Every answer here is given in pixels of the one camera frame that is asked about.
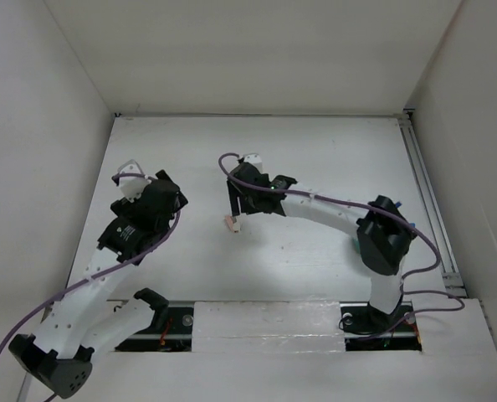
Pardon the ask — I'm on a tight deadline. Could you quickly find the pink eraser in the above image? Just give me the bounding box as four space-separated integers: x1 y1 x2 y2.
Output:
224 215 241 233

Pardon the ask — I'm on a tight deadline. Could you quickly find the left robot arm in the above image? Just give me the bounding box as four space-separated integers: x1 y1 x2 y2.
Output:
8 164 188 399

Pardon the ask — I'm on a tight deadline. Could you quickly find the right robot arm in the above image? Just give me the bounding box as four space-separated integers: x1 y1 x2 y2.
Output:
227 159 416 336

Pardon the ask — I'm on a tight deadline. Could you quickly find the teal round container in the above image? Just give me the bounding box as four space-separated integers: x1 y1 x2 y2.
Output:
352 238 360 254

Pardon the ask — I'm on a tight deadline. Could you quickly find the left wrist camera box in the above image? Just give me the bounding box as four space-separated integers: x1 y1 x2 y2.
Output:
112 159 151 202

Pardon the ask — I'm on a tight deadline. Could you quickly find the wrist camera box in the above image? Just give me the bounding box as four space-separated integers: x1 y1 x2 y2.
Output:
112 159 151 202
242 153 263 172

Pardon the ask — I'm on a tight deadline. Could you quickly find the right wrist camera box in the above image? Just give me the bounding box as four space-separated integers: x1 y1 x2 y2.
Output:
242 153 263 172

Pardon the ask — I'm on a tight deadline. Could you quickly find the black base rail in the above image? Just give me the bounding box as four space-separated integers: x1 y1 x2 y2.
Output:
117 301 422 353

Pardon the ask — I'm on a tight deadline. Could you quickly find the aluminium side rail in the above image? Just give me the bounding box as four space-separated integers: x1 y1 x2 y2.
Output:
397 109 468 298

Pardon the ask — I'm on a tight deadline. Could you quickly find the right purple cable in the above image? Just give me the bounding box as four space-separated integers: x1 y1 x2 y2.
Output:
218 152 467 340

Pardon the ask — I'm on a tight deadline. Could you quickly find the purple cable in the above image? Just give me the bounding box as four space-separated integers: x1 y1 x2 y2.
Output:
0 171 182 399
218 152 467 340

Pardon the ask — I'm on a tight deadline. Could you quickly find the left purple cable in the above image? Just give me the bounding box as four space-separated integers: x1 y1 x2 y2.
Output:
0 171 182 399

